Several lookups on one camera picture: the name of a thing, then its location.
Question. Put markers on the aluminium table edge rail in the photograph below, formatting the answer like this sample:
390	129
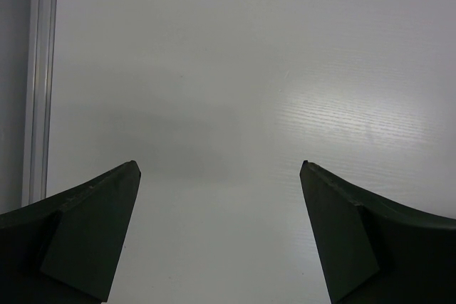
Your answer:
38	100

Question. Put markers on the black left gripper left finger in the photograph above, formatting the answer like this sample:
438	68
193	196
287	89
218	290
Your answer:
66	248

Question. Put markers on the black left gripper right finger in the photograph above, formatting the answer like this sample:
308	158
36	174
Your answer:
375	250

